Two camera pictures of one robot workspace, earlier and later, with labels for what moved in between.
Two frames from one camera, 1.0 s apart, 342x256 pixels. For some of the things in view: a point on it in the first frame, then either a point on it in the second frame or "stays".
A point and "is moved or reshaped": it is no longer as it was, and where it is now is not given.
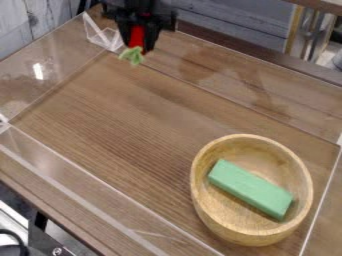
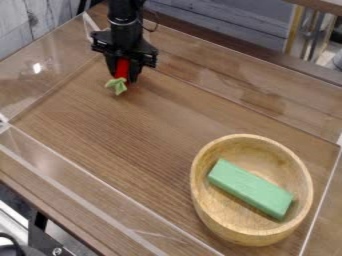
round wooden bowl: (230, 218) stays
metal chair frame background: (314, 29) stays
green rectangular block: (250, 188) stays
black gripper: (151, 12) → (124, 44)
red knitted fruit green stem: (134, 54) is moved or reshaped
